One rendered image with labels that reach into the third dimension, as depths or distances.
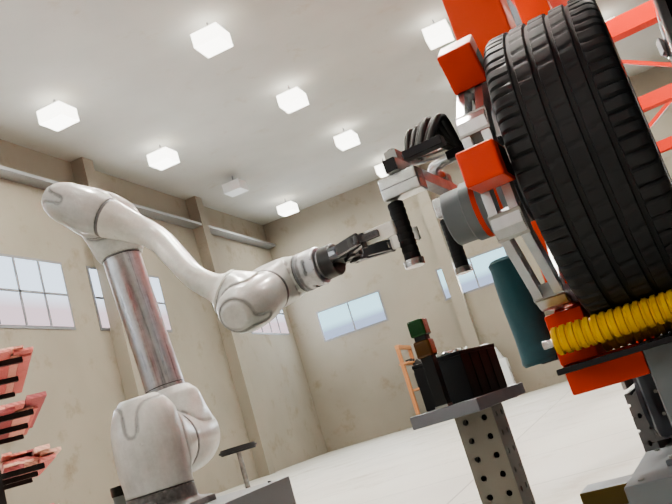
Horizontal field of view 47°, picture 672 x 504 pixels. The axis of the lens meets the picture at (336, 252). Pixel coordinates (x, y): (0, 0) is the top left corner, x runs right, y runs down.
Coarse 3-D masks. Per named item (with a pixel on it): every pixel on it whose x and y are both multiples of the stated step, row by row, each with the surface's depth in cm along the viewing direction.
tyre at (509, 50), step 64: (576, 0) 152; (512, 64) 149; (576, 64) 139; (512, 128) 142; (576, 128) 137; (640, 128) 133; (576, 192) 138; (640, 192) 134; (576, 256) 142; (640, 256) 141
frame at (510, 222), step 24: (456, 96) 163; (480, 96) 157; (456, 120) 155; (480, 120) 151; (504, 192) 148; (504, 216) 148; (504, 240) 149; (528, 240) 149; (528, 264) 156; (552, 264) 155; (528, 288) 156; (552, 288) 155
